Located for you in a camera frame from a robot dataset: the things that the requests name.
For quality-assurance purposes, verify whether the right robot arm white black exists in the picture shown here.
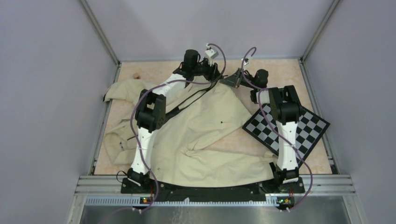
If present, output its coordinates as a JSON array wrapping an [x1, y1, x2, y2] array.
[[220, 68, 302, 192]]

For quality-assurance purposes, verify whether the aluminium frame rail front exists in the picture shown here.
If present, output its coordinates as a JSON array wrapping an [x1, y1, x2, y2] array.
[[75, 175, 356, 208]]

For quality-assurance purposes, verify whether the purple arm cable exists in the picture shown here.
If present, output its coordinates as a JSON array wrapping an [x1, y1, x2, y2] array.
[[129, 43, 226, 214], [240, 47, 314, 213]]

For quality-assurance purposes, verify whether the black white checkerboard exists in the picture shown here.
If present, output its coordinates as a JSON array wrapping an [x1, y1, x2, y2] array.
[[242, 104, 330, 167]]

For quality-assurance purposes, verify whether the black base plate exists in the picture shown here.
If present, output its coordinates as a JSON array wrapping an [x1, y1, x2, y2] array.
[[120, 176, 306, 203]]

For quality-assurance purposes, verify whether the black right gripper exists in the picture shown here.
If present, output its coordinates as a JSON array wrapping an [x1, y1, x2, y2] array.
[[219, 69, 257, 90]]

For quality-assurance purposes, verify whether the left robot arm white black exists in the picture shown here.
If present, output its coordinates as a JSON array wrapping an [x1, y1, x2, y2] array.
[[124, 46, 224, 193]]

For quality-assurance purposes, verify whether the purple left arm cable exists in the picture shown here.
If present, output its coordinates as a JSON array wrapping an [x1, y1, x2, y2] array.
[[129, 43, 226, 214]]

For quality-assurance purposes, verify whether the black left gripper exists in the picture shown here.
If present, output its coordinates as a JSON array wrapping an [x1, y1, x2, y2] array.
[[191, 57, 223, 83]]

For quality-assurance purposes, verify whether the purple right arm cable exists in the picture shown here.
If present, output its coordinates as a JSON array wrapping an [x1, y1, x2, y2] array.
[[240, 47, 314, 213]]

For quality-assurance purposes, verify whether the beige zip jacket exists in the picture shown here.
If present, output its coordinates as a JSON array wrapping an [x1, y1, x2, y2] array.
[[95, 79, 273, 187]]

